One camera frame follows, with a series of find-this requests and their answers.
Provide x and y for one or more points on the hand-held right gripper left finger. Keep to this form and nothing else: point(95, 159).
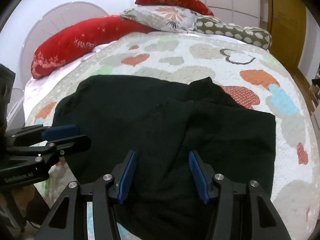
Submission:
point(127, 177)

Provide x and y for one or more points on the floral grey pillow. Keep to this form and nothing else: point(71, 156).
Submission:
point(162, 17)

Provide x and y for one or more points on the pale pink bed sheet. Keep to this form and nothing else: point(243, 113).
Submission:
point(37, 85)

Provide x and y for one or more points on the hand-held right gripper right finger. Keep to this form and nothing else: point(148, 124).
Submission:
point(198, 177)

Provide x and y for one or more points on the heart-patterned quilt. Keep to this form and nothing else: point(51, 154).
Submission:
point(195, 55)

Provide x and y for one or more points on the long red printed pillow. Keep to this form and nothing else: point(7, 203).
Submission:
point(75, 35)

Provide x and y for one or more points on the black pants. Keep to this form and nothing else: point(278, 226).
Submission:
point(150, 120)

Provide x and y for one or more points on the yellow wooden door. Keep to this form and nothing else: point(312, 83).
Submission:
point(287, 17)

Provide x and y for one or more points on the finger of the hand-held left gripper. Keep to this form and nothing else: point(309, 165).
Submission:
point(60, 132)
point(72, 143)

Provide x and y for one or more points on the green dotted bolster pillow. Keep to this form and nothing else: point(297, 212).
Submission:
point(225, 30)

